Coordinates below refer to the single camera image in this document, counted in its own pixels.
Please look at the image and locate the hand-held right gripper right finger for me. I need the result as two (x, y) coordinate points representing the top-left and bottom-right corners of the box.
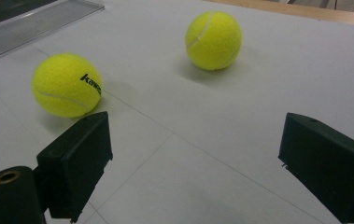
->
(277, 112), (354, 224)

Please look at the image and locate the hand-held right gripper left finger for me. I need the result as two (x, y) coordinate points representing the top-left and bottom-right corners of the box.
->
(35, 111), (114, 224)

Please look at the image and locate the yellow tennis ball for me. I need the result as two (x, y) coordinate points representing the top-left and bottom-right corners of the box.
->
(185, 10), (243, 72)
(31, 52), (104, 119)

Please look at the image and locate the clear plastic tray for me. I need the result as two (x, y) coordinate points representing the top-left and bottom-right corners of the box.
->
(0, 0), (106, 62)

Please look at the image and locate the white board mat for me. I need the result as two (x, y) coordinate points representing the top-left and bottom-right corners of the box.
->
(0, 0), (354, 224)

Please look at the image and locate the wooden table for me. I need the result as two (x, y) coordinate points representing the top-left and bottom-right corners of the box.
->
(205, 0), (354, 29)

